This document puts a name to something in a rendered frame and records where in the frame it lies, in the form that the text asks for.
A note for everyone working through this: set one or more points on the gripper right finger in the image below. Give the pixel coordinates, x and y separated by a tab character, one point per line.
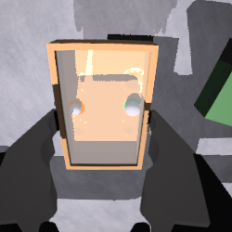
181	193

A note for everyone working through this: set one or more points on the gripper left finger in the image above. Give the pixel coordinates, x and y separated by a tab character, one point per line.
28	196

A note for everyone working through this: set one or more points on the wooden ball-in-hole puzzle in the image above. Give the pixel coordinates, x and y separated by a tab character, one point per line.
102	91

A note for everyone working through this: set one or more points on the green rectangular box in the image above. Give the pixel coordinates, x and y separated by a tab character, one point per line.
215	99

